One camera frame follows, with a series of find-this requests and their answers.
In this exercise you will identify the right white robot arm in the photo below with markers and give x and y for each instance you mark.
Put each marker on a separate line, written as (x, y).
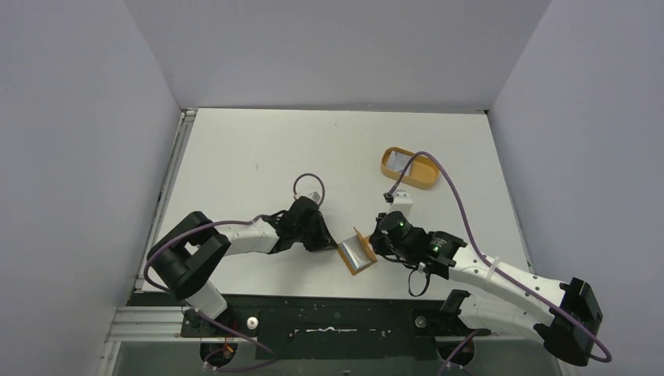
(563, 317)

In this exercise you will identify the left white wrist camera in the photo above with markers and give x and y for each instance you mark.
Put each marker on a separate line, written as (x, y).
(314, 196)

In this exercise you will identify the yellow leather card holder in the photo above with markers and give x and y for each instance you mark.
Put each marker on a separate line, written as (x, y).
(357, 253)

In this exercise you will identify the silver credit card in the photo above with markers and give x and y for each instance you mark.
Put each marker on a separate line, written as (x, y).
(399, 162)

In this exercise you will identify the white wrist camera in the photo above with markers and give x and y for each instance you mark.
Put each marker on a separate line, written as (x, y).
(401, 202)
(314, 196)

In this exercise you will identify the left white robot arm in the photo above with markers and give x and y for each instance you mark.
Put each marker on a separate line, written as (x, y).
(182, 262)

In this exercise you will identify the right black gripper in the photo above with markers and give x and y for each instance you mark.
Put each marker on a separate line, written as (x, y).
(377, 240)

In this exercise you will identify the orange oval tray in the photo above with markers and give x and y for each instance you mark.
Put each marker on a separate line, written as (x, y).
(417, 171)

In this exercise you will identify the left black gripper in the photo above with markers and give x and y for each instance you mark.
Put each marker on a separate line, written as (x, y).
(324, 240)

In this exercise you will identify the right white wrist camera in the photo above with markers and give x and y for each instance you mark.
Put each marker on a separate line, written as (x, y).
(401, 202)

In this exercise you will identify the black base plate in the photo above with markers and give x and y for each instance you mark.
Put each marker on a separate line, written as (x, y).
(315, 328)

